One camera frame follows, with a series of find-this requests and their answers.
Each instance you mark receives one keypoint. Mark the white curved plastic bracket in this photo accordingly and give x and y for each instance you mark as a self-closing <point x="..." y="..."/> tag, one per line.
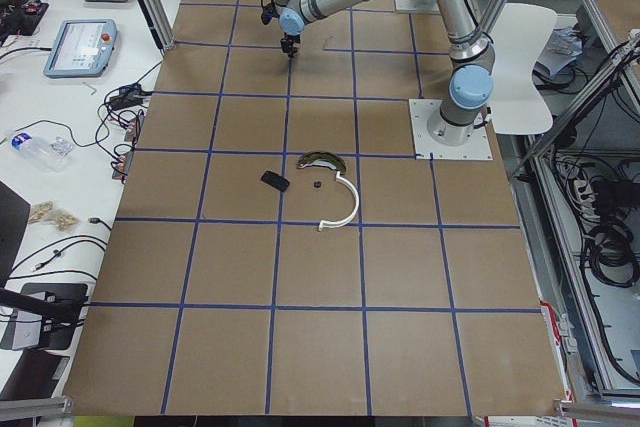
<point x="340" y="203"/>

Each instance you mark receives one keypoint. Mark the white plastic chair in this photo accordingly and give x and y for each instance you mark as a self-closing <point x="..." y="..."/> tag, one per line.
<point x="520" y="34"/>

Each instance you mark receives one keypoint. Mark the black brake pad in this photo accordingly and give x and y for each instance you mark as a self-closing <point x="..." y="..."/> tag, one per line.
<point x="275" y="181"/>

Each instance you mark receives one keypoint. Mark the near blue teach pendant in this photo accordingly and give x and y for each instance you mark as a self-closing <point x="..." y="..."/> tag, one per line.
<point x="82" y="49"/>

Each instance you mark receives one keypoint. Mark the black monitor stand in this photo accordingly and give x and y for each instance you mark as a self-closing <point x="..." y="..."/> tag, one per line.
<point x="42" y="316"/>

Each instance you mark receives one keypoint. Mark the clear plastic water bottle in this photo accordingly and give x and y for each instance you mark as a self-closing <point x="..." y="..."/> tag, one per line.
<point x="38" y="152"/>

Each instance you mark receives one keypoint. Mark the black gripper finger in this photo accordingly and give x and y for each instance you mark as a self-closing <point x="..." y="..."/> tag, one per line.
<point x="291" y="51"/>

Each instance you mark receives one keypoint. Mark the green curved brake shoe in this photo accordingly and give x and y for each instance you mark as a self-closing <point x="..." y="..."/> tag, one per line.
<point x="323" y="159"/>

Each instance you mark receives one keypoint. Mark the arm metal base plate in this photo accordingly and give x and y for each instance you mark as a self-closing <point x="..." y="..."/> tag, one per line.
<point x="435" y="139"/>
<point x="417" y="6"/>

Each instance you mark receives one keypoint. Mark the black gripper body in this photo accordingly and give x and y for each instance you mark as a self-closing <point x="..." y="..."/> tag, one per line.
<point x="289" y="43"/>

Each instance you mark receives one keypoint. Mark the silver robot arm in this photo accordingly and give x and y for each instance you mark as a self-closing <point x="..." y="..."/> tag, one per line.
<point x="471" y="53"/>

